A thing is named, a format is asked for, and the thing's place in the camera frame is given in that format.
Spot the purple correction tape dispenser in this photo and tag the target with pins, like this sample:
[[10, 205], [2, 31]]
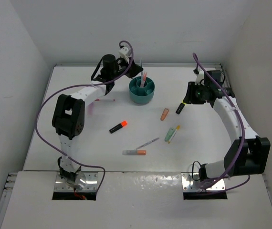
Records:
[[90, 109]]

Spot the green correction tape dispenser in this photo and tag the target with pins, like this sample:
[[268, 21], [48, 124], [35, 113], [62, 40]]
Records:
[[169, 134]]

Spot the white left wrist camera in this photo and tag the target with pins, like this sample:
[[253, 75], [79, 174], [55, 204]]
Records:
[[125, 53]]

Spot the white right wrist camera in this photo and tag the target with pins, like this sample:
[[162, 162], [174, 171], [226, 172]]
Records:
[[199, 76]]

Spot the pink-capped white pen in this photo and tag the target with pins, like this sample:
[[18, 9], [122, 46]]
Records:
[[105, 100]]

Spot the yellow-capped white marker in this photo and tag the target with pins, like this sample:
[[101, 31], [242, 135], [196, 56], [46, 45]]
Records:
[[172, 136]]

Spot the grey purple ballpoint pen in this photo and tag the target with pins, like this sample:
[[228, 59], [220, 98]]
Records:
[[147, 143]]

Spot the black orange-capped highlighter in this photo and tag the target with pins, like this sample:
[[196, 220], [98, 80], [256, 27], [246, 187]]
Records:
[[118, 126]]

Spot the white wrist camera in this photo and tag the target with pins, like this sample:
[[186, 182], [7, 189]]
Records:
[[125, 53], [199, 76]]

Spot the aluminium table edge rail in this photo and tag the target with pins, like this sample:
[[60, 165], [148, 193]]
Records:
[[236, 125]]

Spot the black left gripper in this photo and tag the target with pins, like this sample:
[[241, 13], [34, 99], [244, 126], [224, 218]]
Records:
[[134, 69]]

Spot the clear orange lead case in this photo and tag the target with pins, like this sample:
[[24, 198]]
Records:
[[134, 152]]

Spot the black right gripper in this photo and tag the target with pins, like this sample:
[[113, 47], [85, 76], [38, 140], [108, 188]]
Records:
[[189, 98]]

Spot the black yellow-capped highlighter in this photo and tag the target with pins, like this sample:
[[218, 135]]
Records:
[[180, 108]]

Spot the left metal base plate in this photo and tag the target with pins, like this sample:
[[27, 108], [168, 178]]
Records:
[[84, 182]]

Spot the orange correction tape dispenser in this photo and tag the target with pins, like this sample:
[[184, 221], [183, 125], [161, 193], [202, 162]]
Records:
[[164, 114]]

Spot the teal round desk organizer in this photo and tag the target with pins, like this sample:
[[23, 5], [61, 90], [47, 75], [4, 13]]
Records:
[[141, 95]]

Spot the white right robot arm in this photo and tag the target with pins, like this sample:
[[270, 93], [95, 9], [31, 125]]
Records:
[[248, 153]]

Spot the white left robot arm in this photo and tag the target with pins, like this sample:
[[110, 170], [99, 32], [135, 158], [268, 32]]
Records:
[[69, 115]]

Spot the pink double-ended marker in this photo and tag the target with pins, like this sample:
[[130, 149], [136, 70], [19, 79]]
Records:
[[141, 80]]

